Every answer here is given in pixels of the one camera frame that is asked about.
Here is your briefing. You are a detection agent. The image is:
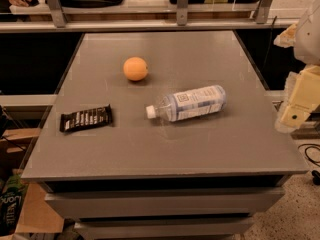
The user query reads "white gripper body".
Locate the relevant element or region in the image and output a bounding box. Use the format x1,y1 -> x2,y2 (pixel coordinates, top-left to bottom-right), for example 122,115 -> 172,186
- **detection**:
294,0 -> 320,65

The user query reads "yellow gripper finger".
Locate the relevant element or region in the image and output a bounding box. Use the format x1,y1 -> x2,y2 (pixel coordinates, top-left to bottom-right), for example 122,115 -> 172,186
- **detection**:
275,65 -> 320,133
273,23 -> 297,48

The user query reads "orange fruit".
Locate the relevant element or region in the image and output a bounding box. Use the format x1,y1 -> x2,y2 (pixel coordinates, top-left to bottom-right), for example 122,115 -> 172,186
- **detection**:
123,57 -> 148,81

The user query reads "clear plastic water bottle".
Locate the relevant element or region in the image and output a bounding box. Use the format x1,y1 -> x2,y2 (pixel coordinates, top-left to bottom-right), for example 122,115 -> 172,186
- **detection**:
146,85 -> 226,122

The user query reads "grey drawer cabinet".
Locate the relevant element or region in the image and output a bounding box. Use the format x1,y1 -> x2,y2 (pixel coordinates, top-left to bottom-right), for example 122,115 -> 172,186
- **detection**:
23,31 -> 308,240

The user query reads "black snack bar wrapper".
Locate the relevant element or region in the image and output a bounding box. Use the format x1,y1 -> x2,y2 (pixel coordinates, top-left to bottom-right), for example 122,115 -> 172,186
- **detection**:
60,104 -> 113,133

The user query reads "black computer mouse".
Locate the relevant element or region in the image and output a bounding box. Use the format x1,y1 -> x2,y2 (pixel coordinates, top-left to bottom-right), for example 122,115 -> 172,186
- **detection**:
28,0 -> 39,7

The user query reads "cardboard box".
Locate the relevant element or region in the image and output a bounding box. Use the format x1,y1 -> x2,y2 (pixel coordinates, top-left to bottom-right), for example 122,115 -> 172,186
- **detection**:
0,128 -> 64,240

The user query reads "black cable on floor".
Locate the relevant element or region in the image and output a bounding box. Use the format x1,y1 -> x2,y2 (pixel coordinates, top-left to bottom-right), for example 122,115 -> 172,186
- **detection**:
297,143 -> 320,186

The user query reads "metal shelf frame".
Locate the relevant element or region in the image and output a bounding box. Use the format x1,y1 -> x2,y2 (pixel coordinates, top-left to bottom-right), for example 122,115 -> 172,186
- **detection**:
0,0 -> 302,33

